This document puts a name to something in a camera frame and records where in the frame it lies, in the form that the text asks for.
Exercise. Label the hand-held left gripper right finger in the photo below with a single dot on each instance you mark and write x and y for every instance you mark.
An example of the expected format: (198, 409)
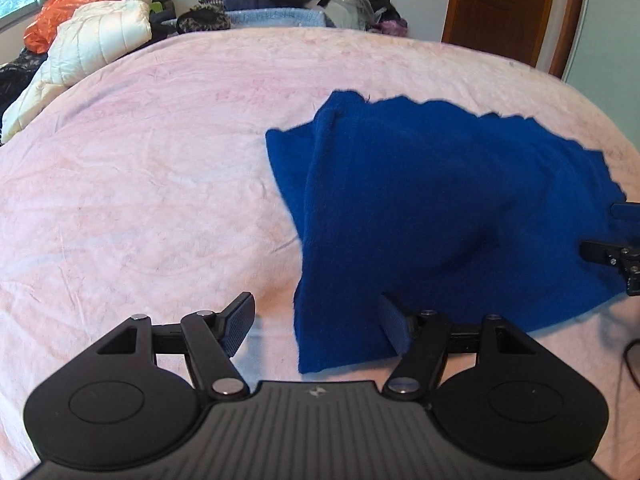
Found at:
(395, 322)

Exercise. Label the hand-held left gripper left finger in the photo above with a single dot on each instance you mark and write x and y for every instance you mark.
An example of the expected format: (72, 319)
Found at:
(239, 322)

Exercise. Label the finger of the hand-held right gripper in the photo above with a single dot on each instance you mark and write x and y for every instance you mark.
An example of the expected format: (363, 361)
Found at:
(607, 253)
(627, 211)

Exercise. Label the blue beaded sweater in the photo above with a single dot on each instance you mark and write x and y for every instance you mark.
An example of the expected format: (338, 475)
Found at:
(425, 210)

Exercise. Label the dark patterned clothes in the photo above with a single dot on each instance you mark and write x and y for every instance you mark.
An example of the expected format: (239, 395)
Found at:
(17, 77)

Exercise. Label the white flower-patterned wardrobe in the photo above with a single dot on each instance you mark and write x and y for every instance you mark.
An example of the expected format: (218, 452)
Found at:
(610, 50)

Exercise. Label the pink bed blanket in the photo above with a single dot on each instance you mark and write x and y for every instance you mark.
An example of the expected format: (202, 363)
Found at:
(140, 175)

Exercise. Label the brown wooden door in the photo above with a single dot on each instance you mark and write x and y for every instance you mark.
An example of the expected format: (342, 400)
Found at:
(500, 15)

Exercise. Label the purple bag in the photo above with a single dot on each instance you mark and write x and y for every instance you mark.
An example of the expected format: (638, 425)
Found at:
(392, 26)

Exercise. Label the leopard print cloth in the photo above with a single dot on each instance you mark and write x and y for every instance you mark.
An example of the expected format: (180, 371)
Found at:
(202, 21)

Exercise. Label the light blue fleece blanket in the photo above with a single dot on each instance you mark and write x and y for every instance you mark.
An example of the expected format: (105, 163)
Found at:
(275, 18)

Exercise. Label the clear plastic bag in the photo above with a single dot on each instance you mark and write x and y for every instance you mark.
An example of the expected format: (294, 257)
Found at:
(350, 10)

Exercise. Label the white quilted jacket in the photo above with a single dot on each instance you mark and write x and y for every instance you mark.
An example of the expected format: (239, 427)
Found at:
(95, 35)

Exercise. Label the green and black box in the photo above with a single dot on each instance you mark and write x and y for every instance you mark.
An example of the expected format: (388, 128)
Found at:
(161, 7)

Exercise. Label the orange plastic bag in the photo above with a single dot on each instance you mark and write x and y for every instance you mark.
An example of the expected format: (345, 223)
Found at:
(70, 5)

